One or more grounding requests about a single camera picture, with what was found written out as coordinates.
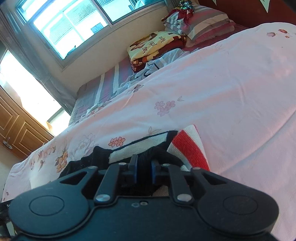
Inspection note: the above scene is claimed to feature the sliding glass window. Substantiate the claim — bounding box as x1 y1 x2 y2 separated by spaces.
15 0 174 68

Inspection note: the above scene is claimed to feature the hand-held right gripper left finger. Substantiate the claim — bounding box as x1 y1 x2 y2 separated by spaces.
58 154 139 202

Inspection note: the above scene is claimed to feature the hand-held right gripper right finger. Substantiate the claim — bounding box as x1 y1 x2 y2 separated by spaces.
150 160 224 205

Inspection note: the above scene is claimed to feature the folded yellow cartoon blanket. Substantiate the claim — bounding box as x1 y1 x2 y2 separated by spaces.
127 31 188 71

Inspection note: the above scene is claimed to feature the grey curtain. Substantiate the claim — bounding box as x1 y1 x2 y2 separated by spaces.
0 9 77 114

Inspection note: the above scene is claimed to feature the striped purple mattress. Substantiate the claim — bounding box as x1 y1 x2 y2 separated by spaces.
69 57 139 126

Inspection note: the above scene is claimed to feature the striped pink grey pillow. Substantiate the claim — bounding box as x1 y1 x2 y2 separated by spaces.
162 3 249 47

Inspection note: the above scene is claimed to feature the brown wooden door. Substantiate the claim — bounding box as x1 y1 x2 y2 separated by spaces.
0 86 55 160

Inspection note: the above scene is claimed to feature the shiny multicolour ribbon bow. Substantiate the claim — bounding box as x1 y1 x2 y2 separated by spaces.
173 0 197 18

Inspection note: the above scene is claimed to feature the red scalloped headboard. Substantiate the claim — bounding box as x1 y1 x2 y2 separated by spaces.
198 0 296 29

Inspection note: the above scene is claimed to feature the striped cartoon knit sweater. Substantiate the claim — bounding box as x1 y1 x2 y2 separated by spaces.
59 125 211 198

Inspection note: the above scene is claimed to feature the pink floral blanket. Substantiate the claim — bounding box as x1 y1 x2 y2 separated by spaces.
2 22 296 241

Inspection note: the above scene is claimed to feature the light blue cloth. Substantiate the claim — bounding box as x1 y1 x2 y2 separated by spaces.
119 49 192 93

